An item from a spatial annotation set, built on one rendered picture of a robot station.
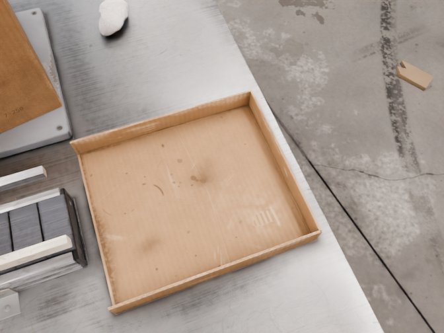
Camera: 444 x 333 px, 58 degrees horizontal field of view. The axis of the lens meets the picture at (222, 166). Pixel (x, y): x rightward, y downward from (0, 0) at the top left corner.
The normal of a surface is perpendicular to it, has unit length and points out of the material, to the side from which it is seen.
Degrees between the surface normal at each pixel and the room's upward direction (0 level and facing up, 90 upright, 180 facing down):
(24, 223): 0
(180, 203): 0
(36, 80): 90
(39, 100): 90
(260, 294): 0
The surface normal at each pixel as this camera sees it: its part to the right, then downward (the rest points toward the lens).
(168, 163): 0.02, -0.45
